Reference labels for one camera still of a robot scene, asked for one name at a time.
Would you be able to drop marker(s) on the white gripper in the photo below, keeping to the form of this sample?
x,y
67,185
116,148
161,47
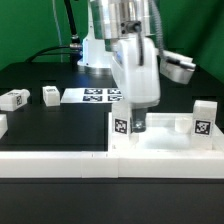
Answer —
x,y
139,85

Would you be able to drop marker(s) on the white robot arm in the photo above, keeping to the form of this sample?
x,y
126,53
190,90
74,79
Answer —
x,y
110,21

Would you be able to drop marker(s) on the white fence obstacle frame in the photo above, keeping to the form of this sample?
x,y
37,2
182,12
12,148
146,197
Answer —
x,y
202,164

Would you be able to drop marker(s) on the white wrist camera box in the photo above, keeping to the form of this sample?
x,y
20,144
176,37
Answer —
x,y
176,67

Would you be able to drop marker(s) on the white square table top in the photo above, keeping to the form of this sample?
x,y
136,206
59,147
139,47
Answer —
x,y
170,132

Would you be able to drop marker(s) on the white marker sheet with tags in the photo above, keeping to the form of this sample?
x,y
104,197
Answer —
x,y
91,95

